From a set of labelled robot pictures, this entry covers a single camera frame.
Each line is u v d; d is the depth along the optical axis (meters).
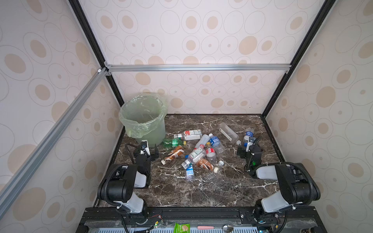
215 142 0.97
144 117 1.03
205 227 0.72
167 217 0.74
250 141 0.83
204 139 1.00
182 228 0.69
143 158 0.71
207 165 0.85
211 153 0.93
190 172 0.84
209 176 0.86
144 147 0.76
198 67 0.92
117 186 0.45
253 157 0.71
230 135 1.05
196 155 0.85
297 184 0.46
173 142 0.97
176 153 0.92
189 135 1.00
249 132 1.03
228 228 0.72
